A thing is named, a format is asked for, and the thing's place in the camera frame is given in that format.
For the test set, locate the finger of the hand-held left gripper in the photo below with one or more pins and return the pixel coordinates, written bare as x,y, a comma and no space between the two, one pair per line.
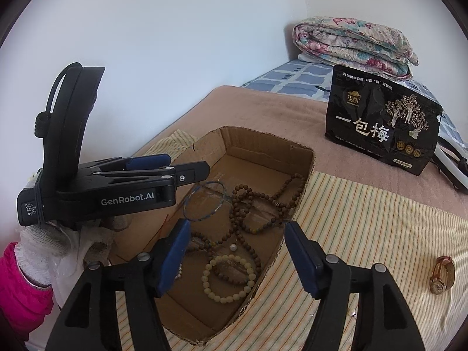
190,173
146,162

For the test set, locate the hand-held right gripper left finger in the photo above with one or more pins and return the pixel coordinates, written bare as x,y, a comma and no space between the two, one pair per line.
175,256

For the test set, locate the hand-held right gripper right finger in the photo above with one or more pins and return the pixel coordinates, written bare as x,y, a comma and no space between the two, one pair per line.
303,259

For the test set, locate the thin metal bangle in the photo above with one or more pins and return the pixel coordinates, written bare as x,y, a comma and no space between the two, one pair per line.
193,220

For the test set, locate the brown cardboard box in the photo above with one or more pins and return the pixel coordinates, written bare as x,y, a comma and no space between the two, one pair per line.
237,161

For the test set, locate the person's left forearm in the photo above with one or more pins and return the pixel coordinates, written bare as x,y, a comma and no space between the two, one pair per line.
22,299

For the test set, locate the person's left hand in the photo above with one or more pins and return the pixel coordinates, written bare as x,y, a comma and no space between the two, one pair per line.
65,252

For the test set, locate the yellow striped blanket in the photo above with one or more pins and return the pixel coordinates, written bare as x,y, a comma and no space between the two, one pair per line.
365,219

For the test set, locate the tan blanket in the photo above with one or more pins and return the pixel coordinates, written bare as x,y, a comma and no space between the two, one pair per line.
263,109

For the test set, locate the blue checkered bed sheet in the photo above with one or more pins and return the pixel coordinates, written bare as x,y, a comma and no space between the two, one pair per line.
292,76

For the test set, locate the black snack bag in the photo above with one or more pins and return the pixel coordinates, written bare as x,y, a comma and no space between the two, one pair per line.
365,117

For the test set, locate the folded floral quilt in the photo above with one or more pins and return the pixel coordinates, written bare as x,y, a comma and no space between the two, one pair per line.
351,44

